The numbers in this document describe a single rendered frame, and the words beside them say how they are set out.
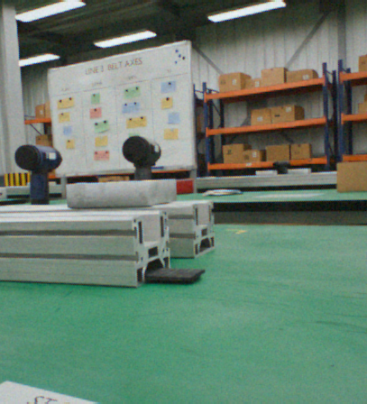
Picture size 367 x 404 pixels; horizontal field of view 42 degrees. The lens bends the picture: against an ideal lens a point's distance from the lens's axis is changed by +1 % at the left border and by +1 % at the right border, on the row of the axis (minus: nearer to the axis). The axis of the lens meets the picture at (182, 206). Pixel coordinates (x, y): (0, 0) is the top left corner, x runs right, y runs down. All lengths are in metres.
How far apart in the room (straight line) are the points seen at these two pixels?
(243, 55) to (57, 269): 11.60
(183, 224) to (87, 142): 3.66
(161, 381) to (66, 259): 0.34
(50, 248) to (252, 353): 0.35
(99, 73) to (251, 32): 8.15
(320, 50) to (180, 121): 8.02
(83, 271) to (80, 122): 3.85
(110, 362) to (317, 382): 0.14
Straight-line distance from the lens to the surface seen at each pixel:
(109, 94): 4.24
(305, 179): 4.00
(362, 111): 10.22
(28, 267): 0.66
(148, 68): 4.03
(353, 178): 2.56
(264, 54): 11.95
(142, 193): 0.76
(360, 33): 11.43
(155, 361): 0.36
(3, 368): 0.38
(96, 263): 0.59
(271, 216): 2.14
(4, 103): 9.54
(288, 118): 10.50
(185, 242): 0.74
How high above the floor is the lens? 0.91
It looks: 4 degrees down
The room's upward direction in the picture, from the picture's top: 3 degrees counter-clockwise
